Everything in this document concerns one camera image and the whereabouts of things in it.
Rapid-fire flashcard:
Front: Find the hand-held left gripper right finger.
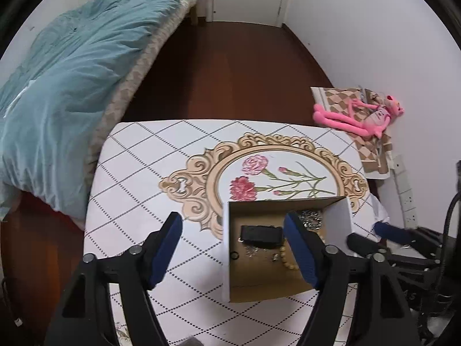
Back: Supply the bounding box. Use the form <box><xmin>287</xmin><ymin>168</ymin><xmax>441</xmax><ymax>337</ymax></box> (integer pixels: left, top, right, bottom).
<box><xmin>283</xmin><ymin>211</ymin><xmax>421</xmax><ymax>346</ymax></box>

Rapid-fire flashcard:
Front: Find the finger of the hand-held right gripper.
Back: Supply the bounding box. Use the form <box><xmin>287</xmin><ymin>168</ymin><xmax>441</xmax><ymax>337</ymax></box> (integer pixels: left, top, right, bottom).
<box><xmin>346</xmin><ymin>233</ymin><xmax>393</xmax><ymax>260</ymax></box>
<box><xmin>375</xmin><ymin>221</ymin><xmax>443</xmax><ymax>249</ymax></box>

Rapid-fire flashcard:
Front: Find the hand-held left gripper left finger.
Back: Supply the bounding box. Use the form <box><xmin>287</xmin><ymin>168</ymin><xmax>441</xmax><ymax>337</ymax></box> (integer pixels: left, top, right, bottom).
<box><xmin>44</xmin><ymin>211</ymin><xmax>183</xmax><ymax>346</ymax></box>

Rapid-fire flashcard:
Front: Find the wooden bead bracelet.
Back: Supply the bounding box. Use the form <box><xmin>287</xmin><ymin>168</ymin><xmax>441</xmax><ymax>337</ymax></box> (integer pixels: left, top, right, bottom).
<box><xmin>279</xmin><ymin>238</ymin><xmax>299</xmax><ymax>271</ymax></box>

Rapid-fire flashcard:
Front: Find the thick silver chain bracelet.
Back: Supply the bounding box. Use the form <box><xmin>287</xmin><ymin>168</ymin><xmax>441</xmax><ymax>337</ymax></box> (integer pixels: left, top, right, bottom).
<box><xmin>298</xmin><ymin>209</ymin><xmax>325</xmax><ymax>230</ymax></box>

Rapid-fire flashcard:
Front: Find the black wristband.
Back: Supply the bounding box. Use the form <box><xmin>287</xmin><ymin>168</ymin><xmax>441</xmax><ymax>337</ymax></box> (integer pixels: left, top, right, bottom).
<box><xmin>240</xmin><ymin>225</ymin><xmax>284</xmax><ymax>249</ymax></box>

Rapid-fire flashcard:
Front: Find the cardboard box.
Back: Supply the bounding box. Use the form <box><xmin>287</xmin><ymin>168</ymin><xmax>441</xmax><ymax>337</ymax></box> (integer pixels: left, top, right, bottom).
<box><xmin>222</xmin><ymin>195</ymin><xmax>354</xmax><ymax>302</ymax></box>

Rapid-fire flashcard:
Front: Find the white power strip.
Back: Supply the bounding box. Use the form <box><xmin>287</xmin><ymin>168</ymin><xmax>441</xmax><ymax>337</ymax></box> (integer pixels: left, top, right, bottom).
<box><xmin>392</xmin><ymin>154</ymin><xmax>420</xmax><ymax>228</ymax></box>

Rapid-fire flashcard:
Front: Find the patterned white table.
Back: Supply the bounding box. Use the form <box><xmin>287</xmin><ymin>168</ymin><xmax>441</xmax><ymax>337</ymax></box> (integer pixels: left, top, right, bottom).
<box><xmin>84</xmin><ymin>119</ymin><xmax>391</xmax><ymax>346</ymax></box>

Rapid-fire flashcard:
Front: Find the pink plush toy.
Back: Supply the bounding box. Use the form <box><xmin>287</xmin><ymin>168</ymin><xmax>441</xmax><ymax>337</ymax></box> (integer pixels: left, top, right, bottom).
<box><xmin>313</xmin><ymin>95</ymin><xmax>405</xmax><ymax>138</ymax></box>

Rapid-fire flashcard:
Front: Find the blue duvet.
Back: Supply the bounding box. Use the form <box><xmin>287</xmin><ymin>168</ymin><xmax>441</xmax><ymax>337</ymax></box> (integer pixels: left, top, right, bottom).
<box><xmin>0</xmin><ymin>0</ymin><xmax>202</xmax><ymax>220</ymax></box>

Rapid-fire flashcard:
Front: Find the black cable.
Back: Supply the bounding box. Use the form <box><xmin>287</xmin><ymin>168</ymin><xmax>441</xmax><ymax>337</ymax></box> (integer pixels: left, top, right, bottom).
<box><xmin>434</xmin><ymin>191</ymin><xmax>461</xmax><ymax>296</ymax></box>

